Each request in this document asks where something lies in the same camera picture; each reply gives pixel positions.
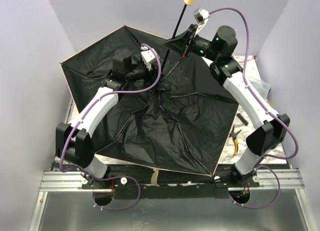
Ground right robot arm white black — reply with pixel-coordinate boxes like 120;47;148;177
163;24;290;184

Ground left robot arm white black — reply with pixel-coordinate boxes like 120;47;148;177
55;43;162;179

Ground black hex key holder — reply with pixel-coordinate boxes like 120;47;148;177
236;113;249;126

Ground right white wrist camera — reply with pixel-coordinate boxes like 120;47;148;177
193;7;210;35

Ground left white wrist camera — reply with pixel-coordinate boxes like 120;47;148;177
140;46;156;71

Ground clear plastic screw box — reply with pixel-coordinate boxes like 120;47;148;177
249;77;271;100

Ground beige folding umbrella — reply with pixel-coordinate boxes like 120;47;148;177
59;0;240;186

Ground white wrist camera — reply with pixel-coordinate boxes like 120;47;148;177
140;46;156;71
193;7;210;35

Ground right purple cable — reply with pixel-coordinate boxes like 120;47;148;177
207;7;300;209

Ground aluminium rail frame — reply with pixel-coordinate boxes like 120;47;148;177
27;97;310;231

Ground yellow handled pliers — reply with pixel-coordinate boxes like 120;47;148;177
228;125;242;156

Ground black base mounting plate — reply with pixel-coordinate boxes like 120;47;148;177
82;164;260;200

